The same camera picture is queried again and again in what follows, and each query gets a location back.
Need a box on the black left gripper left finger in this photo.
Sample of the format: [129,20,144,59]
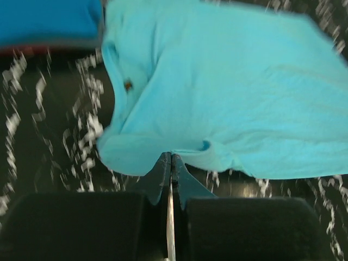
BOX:
[1,153,171,260]

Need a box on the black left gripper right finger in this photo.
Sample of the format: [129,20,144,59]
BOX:
[172,155,329,260]

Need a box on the light blue t shirt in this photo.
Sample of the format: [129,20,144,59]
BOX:
[97,1,347,179]

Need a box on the folded red t shirt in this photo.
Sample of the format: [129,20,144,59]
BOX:
[1,46,49,56]

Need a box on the folded blue t shirt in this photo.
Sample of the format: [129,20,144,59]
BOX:
[1,1,104,48]

